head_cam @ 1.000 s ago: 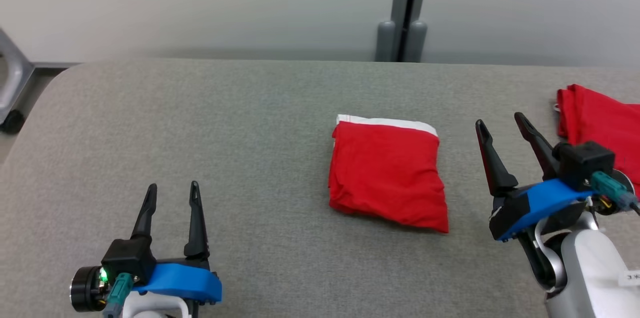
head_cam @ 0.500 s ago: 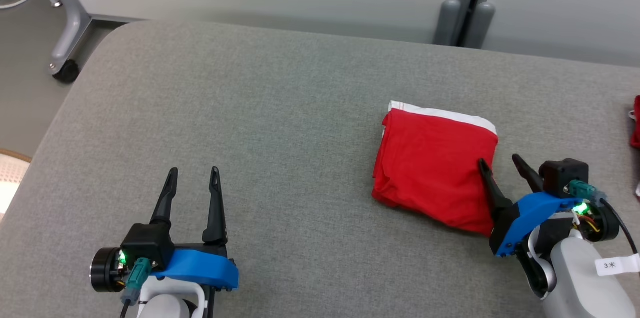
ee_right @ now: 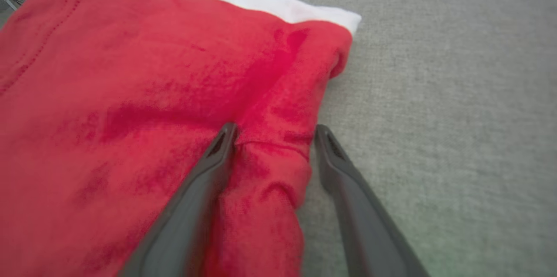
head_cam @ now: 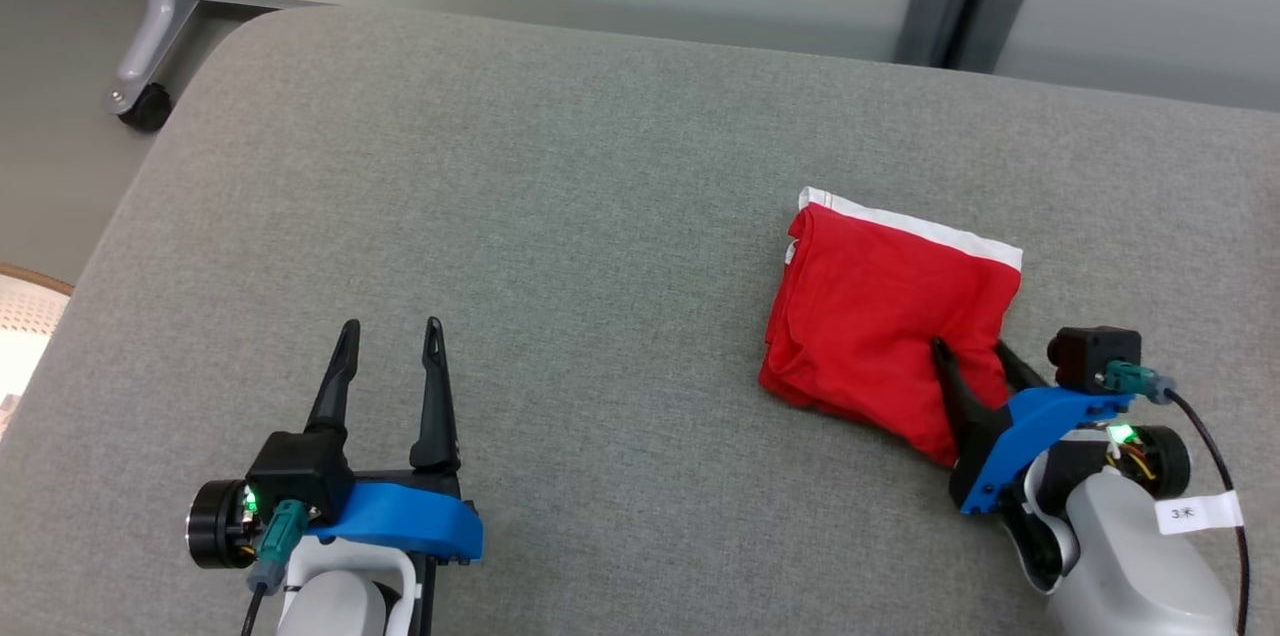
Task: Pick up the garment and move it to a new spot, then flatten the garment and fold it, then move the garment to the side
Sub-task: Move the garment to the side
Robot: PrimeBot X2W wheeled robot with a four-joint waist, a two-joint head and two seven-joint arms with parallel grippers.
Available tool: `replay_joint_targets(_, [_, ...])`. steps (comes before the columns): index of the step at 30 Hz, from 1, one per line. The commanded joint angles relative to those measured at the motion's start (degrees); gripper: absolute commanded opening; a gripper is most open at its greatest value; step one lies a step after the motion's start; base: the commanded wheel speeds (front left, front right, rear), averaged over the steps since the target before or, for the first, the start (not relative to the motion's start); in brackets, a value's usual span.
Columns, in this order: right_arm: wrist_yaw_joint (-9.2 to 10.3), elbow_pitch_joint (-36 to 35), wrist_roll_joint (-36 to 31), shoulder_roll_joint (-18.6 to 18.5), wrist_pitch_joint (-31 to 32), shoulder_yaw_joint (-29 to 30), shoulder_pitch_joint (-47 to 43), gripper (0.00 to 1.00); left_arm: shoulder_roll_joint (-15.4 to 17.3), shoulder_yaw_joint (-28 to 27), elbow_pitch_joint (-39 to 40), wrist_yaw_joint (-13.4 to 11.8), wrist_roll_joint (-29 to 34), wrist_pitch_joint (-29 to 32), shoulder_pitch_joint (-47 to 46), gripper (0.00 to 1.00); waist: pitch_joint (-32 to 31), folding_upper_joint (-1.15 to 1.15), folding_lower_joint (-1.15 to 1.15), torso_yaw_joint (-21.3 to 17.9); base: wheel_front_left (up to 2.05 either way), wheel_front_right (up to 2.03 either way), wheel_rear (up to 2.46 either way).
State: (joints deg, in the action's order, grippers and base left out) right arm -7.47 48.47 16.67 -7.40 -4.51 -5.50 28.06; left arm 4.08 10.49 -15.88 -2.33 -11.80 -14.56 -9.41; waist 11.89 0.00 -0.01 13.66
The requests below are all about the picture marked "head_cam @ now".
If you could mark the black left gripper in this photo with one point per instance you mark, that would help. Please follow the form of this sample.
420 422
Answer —
215 526

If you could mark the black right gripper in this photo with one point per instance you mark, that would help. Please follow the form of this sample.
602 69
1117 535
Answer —
1150 461

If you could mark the red shorts with white band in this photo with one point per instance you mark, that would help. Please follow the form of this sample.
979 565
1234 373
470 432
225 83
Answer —
880 336

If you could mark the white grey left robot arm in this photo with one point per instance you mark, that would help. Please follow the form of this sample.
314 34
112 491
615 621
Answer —
335 606

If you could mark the white basket with wooden rim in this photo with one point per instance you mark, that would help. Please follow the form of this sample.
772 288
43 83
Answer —
25 336

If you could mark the grey partition end leg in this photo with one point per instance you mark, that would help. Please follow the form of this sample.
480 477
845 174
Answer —
150 26

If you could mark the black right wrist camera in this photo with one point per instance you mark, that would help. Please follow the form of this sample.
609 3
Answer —
1090 356

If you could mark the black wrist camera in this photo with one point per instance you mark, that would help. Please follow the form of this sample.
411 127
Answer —
1090 356
300 471

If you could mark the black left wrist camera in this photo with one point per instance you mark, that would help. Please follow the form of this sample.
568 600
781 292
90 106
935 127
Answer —
300 471

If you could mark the teal right camera connector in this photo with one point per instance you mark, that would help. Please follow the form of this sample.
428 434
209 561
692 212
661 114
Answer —
1135 379

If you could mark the teal camera connector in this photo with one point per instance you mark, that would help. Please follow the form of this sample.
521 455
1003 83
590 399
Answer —
1135 379
278 541

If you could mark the teal left camera connector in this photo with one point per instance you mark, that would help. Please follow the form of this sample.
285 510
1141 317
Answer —
278 541

